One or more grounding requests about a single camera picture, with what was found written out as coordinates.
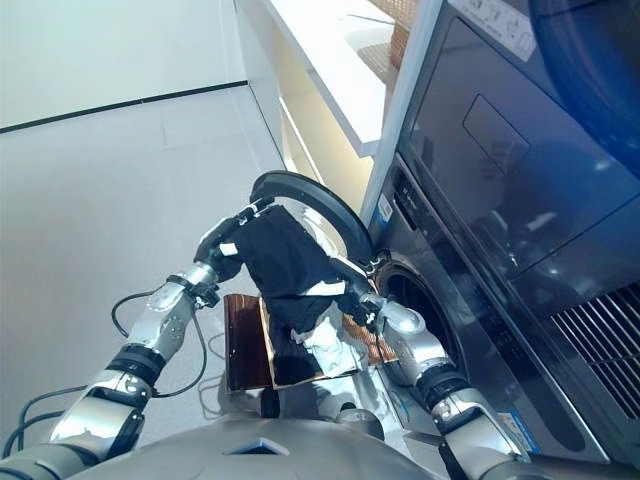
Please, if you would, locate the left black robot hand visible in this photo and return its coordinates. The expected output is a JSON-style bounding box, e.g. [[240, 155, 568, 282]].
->
[[193, 197, 276, 281]]

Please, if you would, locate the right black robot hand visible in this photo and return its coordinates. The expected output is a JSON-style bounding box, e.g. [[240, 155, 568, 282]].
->
[[307, 257, 384, 326]]

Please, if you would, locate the white garment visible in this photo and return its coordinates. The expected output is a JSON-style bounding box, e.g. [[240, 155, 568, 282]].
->
[[292, 304, 369, 376]]

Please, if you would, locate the black garment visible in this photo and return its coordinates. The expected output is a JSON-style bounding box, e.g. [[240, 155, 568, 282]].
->
[[232, 204, 351, 334], [272, 319, 321, 386]]

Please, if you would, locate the grey front-load washing machine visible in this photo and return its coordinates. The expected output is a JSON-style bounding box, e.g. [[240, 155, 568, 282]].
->
[[359, 0, 640, 480]]

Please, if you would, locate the wicker laundry basket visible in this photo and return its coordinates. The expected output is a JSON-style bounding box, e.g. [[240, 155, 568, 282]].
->
[[259, 272, 401, 391]]

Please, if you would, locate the round glass washer door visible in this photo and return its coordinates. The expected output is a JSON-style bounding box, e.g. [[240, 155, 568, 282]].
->
[[249, 170, 374, 269]]

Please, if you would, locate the right silver robot leg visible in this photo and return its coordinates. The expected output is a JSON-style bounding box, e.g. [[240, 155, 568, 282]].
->
[[337, 408, 386, 441]]

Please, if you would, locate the silver robot leg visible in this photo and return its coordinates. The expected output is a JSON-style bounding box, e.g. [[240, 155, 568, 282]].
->
[[259, 387, 281, 419], [337, 408, 386, 441]]

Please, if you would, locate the left silver robot leg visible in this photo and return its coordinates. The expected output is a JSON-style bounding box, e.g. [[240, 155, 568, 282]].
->
[[259, 387, 281, 419]]

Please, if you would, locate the silver robot torso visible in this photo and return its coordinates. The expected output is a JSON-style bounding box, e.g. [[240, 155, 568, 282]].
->
[[114, 419, 426, 480]]

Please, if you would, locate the blue white pictured sticker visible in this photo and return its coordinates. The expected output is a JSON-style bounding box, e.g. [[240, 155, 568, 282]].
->
[[499, 412, 539, 461]]

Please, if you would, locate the black vent grille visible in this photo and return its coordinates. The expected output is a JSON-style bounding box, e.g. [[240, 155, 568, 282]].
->
[[549, 282, 640, 421]]

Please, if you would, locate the small wicker box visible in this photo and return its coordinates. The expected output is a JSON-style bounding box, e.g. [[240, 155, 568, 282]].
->
[[387, 0, 419, 71]]

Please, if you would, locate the white instruction label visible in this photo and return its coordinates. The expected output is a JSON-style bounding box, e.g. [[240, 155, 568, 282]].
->
[[452, 0, 539, 64]]

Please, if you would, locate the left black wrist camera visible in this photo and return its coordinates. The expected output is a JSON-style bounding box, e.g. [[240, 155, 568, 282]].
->
[[194, 282, 221, 309]]

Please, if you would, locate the thin white floor cable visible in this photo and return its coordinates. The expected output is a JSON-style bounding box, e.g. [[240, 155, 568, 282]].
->
[[197, 332, 226, 416]]

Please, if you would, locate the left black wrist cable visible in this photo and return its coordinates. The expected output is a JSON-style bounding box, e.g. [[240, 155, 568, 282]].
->
[[0, 289, 209, 451]]

